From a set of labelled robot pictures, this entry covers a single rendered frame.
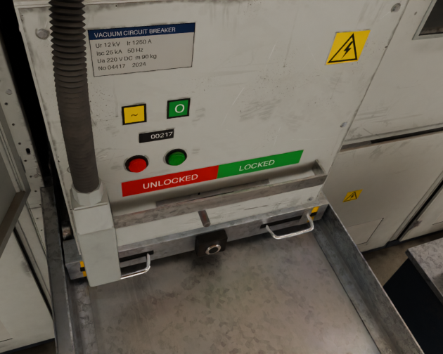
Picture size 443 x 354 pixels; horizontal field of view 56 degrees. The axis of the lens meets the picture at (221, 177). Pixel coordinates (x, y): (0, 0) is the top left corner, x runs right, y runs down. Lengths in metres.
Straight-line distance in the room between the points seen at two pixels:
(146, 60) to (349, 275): 0.62
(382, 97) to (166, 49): 0.76
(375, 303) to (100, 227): 0.57
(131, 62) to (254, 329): 0.53
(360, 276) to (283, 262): 0.16
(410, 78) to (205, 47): 0.74
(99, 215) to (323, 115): 0.39
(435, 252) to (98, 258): 0.87
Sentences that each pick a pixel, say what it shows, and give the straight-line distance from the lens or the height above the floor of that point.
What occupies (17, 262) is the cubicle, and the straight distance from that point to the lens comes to 1.22.
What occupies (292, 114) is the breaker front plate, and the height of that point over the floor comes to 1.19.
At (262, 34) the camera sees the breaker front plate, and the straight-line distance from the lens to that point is 0.56.
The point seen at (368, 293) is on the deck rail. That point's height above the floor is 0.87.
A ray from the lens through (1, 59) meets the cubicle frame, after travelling 0.80.
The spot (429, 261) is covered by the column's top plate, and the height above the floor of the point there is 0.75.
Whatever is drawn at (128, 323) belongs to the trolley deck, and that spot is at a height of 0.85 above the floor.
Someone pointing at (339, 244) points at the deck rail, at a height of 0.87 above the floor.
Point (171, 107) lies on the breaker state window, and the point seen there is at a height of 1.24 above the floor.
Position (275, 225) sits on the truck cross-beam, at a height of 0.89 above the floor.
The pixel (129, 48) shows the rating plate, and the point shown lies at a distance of 0.51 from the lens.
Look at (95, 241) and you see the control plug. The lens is 0.57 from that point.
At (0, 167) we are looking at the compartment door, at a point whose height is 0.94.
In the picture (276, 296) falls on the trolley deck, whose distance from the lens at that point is 0.87.
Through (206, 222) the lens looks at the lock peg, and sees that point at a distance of 0.72.
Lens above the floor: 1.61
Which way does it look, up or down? 48 degrees down
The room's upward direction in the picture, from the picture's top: 10 degrees clockwise
